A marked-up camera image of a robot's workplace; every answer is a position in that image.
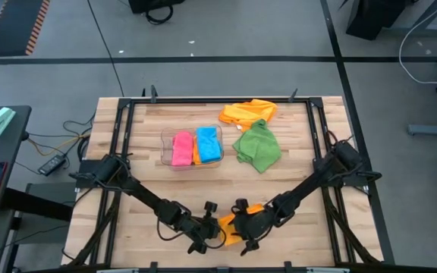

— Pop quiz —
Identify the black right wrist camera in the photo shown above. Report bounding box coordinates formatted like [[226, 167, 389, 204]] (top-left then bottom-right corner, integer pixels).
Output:
[[234, 198, 250, 213]]

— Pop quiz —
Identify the green microfiber towel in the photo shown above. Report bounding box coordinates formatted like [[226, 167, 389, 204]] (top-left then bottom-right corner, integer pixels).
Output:
[[232, 119, 282, 174]]

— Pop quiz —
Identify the grey table foot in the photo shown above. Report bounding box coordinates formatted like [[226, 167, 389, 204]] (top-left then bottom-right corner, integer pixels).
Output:
[[407, 124, 437, 137]]

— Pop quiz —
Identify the blue microfiber towel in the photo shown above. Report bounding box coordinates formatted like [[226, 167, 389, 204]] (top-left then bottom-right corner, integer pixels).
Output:
[[196, 126, 223, 164]]

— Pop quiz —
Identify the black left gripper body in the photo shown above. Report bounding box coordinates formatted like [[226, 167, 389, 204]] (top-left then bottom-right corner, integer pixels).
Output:
[[187, 215, 222, 255]]

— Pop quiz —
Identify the pink microfiber towel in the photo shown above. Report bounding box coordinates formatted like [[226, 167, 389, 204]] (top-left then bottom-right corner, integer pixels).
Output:
[[171, 130, 195, 167]]

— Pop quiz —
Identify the black equipment on stand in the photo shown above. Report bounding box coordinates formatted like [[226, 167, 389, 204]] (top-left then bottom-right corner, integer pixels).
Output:
[[345, 0, 437, 41]]

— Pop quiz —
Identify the black power adapter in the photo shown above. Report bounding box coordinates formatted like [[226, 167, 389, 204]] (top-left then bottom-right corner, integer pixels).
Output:
[[37, 153, 68, 177]]

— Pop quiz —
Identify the white floor cable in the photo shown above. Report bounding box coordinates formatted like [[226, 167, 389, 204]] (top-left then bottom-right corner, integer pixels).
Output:
[[398, 0, 437, 85]]

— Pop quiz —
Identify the yellow wire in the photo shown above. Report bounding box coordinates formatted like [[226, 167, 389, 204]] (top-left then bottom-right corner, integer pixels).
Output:
[[27, 132, 90, 157]]

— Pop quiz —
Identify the clear plastic bin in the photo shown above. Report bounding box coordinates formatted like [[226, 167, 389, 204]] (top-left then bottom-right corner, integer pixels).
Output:
[[160, 124, 225, 171]]

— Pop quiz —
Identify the black equipment with cable loop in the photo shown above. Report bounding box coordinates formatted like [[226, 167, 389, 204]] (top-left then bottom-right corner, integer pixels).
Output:
[[127, 0, 186, 26]]

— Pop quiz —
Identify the thin black floor cable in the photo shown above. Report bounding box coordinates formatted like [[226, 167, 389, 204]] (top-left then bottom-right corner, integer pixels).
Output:
[[86, 0, 125, 98]]

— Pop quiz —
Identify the orange microfiber towel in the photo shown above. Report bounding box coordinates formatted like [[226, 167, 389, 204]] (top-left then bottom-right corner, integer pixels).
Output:
[[218, 99, 279, 133], [217, 203, 266, 246], [192, 138, 201, 165]]

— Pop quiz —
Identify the black orange-striped floor mat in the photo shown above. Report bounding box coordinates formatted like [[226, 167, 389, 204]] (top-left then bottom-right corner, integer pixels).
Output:
[[0, 0, 52, 58]]

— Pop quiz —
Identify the black aluminium table frame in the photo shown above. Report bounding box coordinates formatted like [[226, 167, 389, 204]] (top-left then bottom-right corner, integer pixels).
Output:
[[62, 86, 396, 273]]

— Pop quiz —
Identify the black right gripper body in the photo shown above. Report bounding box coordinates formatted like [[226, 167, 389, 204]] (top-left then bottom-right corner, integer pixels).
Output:
[[234, 211, 277, 257]]

